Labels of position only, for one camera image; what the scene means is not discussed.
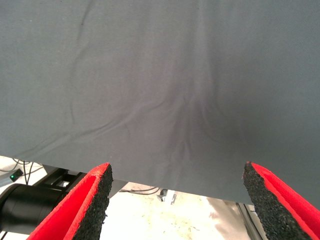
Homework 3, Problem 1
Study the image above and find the dark metal table leg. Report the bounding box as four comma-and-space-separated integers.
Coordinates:
236, 202, 267, 240

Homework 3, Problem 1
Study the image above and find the grey caster wheel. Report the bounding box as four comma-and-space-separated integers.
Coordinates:
156, 188, 169, 202

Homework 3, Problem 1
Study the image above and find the small box with green light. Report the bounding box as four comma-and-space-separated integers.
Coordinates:
8, 168, 25, 182

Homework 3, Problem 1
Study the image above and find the aluminium profile leg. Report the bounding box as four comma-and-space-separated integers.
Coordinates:
168, 189, 178, 206

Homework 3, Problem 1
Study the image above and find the dark grey table cloth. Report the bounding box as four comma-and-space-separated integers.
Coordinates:
0, 0, 320, 208

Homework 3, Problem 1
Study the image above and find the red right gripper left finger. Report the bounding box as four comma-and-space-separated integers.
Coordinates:
26, 162, 113, 240

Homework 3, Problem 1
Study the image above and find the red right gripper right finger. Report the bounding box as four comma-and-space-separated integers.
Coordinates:
242, 161, 320, 240

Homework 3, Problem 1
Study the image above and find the thin black cable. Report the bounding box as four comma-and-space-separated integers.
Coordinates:
0, 158, 45, 186

